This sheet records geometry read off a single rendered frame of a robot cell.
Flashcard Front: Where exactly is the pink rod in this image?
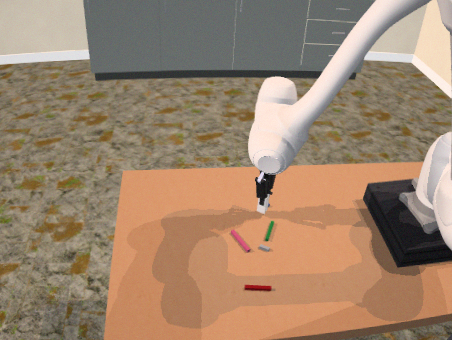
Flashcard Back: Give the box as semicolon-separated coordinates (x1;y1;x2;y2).
231;230;250;252

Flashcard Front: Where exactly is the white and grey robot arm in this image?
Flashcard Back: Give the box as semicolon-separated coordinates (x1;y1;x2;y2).
248;0;452;250

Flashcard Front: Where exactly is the red rod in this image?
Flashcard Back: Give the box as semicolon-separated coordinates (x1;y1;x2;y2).
245;285;271;291

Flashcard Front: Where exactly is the short grey rod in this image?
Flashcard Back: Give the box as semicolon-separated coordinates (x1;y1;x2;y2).
259;244;270;252

